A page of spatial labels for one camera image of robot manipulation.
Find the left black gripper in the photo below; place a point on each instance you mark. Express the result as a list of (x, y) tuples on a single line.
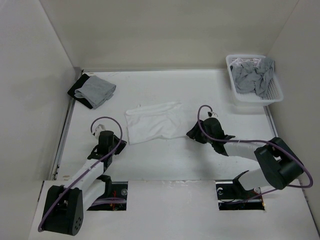
[(120, 147)]

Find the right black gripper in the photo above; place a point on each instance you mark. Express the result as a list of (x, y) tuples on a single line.
[(194, 133)]

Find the white tank top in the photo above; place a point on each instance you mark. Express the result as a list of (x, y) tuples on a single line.
[(161, 121)]

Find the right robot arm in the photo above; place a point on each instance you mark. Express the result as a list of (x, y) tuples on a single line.
[(276, 169)]

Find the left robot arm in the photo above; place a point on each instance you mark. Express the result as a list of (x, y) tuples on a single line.
[(89, 189)]

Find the folded grey tank top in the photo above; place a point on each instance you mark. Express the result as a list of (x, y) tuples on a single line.
[(96, 91)]

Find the folded black tank top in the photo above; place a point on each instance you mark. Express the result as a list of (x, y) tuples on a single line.
[(77, 85)]

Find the crumpled grey tank top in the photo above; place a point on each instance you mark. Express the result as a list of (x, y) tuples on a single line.
[(250, 79)]

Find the pale pink tank top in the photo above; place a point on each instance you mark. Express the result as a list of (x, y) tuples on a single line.
[(254, 61)]

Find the white plastic basket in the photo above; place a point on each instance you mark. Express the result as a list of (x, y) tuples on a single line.
[(274, 92)]

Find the white front cover board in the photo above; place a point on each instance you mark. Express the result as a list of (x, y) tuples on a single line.
[(188, 210)]

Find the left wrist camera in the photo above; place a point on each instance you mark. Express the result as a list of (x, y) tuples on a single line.
[(98, 130)]

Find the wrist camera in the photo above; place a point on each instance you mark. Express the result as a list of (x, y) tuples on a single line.
[(212, 114), (98, 130)]

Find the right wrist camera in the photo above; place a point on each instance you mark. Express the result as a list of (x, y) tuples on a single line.
[(212, 114)]

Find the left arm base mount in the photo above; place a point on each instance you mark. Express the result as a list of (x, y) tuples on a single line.
[(114, 197)]

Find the left aluminium table rail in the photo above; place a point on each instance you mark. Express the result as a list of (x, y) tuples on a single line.
[(61, 138)]

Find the aluminium table rail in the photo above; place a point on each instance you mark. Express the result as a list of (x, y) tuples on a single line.
[(61, 138), (270, 121)]

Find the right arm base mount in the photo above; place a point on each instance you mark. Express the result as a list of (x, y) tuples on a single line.
[(232, 196)]

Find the right aluminium table rail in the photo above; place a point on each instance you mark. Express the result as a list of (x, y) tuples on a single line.
[(270, 121)]

